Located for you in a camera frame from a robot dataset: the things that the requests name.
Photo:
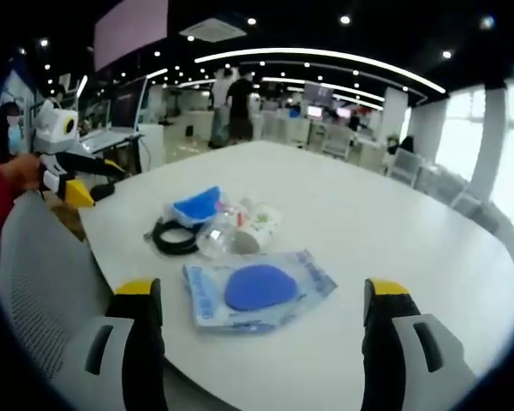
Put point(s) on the person's left hand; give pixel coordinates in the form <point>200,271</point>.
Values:
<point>25,173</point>

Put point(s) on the grey mesh office chair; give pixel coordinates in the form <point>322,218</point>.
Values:
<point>43,291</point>

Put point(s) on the hanging pink screen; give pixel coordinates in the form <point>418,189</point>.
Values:
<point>128,32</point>

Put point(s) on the ceiling air vent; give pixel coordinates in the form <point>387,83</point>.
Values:
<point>212,29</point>

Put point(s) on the white table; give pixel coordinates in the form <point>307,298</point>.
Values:
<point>347,222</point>

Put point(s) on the white office chair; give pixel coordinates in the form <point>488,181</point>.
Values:
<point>404,164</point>

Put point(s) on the distant wall screen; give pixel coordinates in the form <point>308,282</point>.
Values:
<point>319,93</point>

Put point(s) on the blue oval pad packet item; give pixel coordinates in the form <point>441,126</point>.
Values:
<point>257,289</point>

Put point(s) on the dark computer monitor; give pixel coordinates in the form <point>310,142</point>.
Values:
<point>128,103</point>

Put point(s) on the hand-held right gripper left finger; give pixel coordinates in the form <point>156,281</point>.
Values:
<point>133,355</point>

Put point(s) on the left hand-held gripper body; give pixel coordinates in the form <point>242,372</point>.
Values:
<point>51,132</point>

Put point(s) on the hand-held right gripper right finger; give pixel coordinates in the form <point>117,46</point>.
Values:
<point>390,355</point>

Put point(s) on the blue cloth packet item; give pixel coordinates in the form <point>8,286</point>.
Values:
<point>195,207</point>

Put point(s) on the white side desk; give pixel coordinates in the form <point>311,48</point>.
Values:
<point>111,143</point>

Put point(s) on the small black object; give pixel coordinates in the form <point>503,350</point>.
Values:
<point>103,192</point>

